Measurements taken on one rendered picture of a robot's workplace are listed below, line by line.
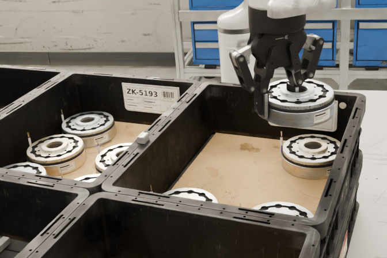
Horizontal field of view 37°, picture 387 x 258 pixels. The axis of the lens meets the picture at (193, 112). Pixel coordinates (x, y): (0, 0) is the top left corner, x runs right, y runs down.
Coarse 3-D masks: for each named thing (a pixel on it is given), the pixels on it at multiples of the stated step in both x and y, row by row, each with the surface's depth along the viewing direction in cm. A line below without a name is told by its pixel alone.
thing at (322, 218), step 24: (192, 96) 103; (336, 96) 99; (360, 96) 97; (168, 120) 94; (360, 120) 91; (144, 144) 87; (120, 168) 81; (336, 168) 76; (120, 192) 75; (144, 192) 75; (336, 192) 73; (264, 216) 68; (288, 216) 67
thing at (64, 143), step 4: (52, 140) 105; (56, 140) 105; (60, 140) 105; (64, 140) 105; (44, 144) 104; (48, 144) 104; (52, 144) 105; (64, 144) 103; (68, 144) 104; (44, 148) 102; (48, 148) 102; (56, 148) 102; (60, 148) 102; (64, 148) 102; (44, 152) 102; (48, 152) 102; (52, 152) 101; (56, 152) 102
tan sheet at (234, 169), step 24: (216, 144) 107; (240, 144) 106; (264, 144) 105; (192, 168) 99; (216, 168) 99; (240, 168) 98; (264, 168) 97; (216, 192) 92; (240, 192) 91; (264, 192) 91; (288, 192) 90; (312, 192) 90
